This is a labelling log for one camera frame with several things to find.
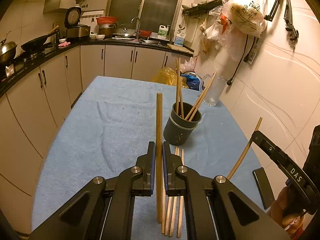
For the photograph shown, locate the wooden chopstick ten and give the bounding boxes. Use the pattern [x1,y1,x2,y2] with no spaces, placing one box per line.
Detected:
[176,148,184,238]

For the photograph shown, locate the wooden chopstick eight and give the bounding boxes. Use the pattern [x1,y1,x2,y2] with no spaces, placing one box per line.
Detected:
[164,146,178,236]

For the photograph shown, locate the wooden chopstick seven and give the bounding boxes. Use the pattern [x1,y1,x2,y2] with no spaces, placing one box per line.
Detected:
[161,190,166,234]

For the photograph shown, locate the wooden chopstick six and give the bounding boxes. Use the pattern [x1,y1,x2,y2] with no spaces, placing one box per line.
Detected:
[227,117,263,180]

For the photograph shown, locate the wooden chopstick one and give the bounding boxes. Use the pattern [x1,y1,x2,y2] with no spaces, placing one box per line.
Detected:
[175,57,185,120]

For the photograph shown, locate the wooden chopstick two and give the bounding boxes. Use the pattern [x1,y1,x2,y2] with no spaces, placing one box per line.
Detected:
[185,72,217,121]

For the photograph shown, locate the wooden chopstick four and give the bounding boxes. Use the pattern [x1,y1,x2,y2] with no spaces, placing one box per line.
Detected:
[156,93,163,223]

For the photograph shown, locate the wooden chopstick three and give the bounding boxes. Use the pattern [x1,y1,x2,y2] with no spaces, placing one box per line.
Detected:
[175,57,181,114]

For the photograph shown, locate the wooden chopstick nine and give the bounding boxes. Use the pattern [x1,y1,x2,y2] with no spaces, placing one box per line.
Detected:
[169,197,177,237]

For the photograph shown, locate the kitchen base cabinets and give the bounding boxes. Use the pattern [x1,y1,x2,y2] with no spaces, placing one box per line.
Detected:
[0,44,193,230]

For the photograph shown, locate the kitchen faucet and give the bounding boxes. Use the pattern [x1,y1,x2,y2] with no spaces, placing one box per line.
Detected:
[131,17,141,40]

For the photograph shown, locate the person right hand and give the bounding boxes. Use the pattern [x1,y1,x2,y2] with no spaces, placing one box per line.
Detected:
[267,186,302,228]

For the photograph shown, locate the black phone on table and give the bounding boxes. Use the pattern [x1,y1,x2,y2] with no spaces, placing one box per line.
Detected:
[252,167,275,210]

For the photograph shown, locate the blue table cloth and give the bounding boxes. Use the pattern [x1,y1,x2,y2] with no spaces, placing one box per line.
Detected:
[31,76,248,229]

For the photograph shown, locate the dark utensil holder cup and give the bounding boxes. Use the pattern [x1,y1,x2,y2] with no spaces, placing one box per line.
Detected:
[163,103,202,146]

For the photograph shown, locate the clear glass mug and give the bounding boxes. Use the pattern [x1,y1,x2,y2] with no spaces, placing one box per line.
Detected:
[200,74,227,106]

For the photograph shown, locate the blue plastic bag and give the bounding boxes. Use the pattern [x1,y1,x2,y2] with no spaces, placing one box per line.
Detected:
[181,72,202,91]

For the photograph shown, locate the yellow plastic bag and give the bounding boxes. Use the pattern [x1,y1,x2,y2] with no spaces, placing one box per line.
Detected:
[151,67,177,86]

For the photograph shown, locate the wooden cutting board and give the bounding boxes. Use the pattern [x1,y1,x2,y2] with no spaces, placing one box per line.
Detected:
[167,44,194,54]

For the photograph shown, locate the blue label bottle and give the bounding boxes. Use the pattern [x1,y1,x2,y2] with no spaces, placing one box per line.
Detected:
[174,33,185,46]

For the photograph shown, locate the hanging white plastic bag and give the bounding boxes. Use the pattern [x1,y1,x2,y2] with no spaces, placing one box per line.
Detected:
[222,0,267,38]

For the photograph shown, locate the metal pot with lid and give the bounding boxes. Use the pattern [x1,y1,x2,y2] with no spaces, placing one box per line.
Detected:
[98,24,116,38]

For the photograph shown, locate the black frying pan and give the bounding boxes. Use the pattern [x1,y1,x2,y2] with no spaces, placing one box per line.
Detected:
[21,25,59,53]

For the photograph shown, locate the rice cooker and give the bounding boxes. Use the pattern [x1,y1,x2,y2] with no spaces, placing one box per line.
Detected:
[64,6,91,42]

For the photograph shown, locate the green label detergent jug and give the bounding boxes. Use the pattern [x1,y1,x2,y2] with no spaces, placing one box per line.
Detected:
[157,25,169,40]

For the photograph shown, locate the red basin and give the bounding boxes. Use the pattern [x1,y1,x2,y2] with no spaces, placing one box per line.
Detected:
[97,16,118,25]

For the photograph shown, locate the black power cable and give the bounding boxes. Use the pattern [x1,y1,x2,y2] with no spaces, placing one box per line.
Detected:
[226,35,250,86]

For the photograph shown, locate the black wall shelf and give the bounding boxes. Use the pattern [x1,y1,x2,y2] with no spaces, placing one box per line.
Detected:
[182,0,222,17]

